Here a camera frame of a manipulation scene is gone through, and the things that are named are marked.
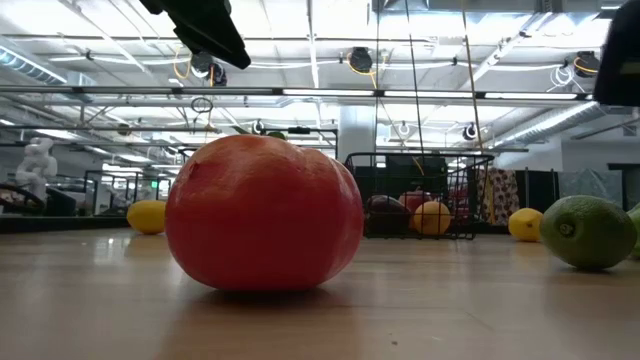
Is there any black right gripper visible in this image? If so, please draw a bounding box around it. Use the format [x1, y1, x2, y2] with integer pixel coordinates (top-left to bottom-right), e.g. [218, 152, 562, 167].
[593, 0, 640, 107]

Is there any light green vegetable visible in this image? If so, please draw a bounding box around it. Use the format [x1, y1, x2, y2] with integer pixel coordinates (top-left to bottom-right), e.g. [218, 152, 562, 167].
[627, 202, 640, 260]

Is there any orange-red tomato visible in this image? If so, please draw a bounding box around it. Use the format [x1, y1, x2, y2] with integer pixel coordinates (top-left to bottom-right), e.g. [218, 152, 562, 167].
[164, 130, 365, 292]

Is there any green lime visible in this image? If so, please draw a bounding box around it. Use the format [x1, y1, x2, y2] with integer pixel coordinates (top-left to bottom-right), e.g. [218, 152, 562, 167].
[539, 194, 632, 271]

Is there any yellow lemon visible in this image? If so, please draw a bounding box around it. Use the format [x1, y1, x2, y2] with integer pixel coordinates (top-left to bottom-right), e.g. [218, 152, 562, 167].
[508, 207, 545, 244]
[126, 199, 167, 236]

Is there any dark red plum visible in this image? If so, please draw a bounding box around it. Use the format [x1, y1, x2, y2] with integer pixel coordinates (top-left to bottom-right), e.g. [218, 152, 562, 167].
[366, 194, 412, 236]

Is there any red apple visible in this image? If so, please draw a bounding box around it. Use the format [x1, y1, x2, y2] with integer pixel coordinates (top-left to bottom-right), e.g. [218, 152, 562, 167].
[398, 188, 431, 214]

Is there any orange fruit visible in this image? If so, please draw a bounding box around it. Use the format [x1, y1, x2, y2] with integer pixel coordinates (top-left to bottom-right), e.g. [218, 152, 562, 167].
[413, 200, 453, 236]

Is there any long metal light bar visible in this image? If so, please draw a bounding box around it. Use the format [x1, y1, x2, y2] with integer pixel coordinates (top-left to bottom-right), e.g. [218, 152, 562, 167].
[0, 85, 596, 102]

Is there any black panel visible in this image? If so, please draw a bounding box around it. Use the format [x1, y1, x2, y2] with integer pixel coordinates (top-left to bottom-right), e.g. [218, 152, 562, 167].
[514, 168, 560, 211]

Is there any black railing cart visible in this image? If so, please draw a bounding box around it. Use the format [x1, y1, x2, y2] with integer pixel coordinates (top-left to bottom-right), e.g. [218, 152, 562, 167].
[83, 169, 174, 217]

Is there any patterned cloth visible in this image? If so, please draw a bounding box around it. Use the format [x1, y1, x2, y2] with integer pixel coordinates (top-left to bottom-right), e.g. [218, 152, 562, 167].
[474, 167, 520, 226]

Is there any white figure statue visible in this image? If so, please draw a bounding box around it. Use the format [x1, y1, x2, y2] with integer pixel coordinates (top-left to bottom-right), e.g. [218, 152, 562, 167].
[14, 137, 59, 201]

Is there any black office chair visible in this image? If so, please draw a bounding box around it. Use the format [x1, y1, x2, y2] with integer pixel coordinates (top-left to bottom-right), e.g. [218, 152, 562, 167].
[0, 182, 77, 217]

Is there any black ceiling cable reel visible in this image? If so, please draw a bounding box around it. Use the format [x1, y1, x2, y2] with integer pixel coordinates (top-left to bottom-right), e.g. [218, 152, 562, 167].
[573, 50, 601, 79]
[348, 46, 375, 75]
[191, 49, 229, 87]

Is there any silver ventilation duct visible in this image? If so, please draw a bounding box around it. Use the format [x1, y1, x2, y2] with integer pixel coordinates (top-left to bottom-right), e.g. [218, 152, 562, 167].
[492, 99, 609, 149]
[0, 47, 67, 86]

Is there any yellow hanging cable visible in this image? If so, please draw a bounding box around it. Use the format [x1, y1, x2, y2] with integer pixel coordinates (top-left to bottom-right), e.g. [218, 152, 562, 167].
[461, 0, 485, 154]

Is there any black hanging cable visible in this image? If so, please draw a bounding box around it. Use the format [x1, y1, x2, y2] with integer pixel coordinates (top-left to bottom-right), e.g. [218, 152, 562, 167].
[403, 0, 426, 154]

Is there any black metal table frame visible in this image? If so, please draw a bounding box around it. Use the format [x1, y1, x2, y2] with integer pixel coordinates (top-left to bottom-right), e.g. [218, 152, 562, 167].
[0, 214, 131, 234]

